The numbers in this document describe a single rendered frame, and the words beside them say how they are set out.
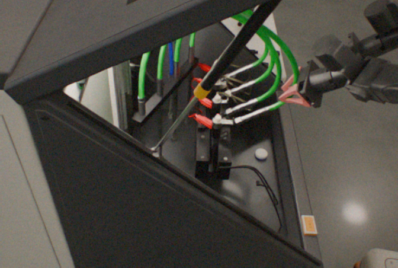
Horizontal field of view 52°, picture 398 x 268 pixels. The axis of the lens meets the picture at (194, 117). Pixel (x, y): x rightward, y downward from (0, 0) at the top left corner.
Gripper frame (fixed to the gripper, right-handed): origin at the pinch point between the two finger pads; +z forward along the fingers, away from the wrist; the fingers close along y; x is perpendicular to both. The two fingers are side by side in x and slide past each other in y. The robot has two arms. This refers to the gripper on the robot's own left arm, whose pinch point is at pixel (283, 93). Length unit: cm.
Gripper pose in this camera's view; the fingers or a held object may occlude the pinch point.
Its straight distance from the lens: 103.2
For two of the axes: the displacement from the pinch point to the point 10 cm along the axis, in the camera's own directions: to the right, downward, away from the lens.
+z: -6.6, 2.3, 7.2
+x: 6.9, 5.7, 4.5
